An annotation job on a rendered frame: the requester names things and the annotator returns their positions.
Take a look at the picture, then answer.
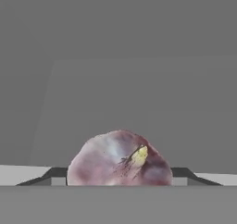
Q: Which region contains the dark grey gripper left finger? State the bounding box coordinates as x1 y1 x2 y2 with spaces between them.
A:
16 167 69 187

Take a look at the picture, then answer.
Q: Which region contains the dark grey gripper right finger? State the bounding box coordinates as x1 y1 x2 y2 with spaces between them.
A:
170 167 223 187

